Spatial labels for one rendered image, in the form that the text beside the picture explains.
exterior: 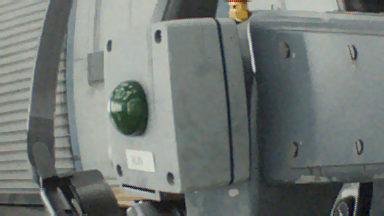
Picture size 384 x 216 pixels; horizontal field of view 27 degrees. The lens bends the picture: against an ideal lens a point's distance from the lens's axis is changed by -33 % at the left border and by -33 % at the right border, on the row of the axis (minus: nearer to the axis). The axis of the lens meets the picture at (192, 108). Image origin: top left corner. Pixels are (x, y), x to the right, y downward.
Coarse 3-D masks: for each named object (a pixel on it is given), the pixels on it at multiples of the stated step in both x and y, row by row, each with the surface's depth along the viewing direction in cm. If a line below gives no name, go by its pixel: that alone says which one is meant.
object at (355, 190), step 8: (352, 184) 79; (360, 184) 76; (368, 184) 77; (344, 192) 80; (352, 192) 78; (360, 192) 76; (368, 192) 77; (360, 200) 76; (368, 200) 77; (360, 208) 77; (368, 208) 77
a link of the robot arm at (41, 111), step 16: (48, 0) 140; (64, 0) 139; (48, 16) 137; (64, 16) 137; (48, 32) 136; (64, 32) 137; (48, 48) 134; (48, 64) 133; (32, 80) 132; (48, 80) 132; (32, 96) 130; (48, 96) 131; (32, 112) 129; (48, 112) 130; (32, 128) 127; (48, 128) 128; (32, 144) 126; (48, 144) 127; (32, 160) 125; (32, 176) 129
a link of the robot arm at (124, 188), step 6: (120, 186) 103; (126, 186) 103; (132, 186) 103; (126, 192) 103; (132, 192) 101; (138, 192) 100; (144, 192) 99; (150, 192) 99; (156, 192) 97; (162, 192) 97; (168, 192) 97; (150, 198) 98; (156, 198) 98; (162, 198) 97; (168, 198) 97; (174, 198) 98; (180, 198) 98
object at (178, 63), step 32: (128, 32) 58; (160, 32) 56; (192, 32) 56; (224, 32) 57; (128, 64) 59; (160, 64) 56; (192, 64) 56; (160, 96) 56; (192, 96) 56; (224, 96) 57; (160, 128) 56; (192, 128) 56; (224, 128) 57; (160, 160) 57; (192, 160) 56; (224, 160) 57
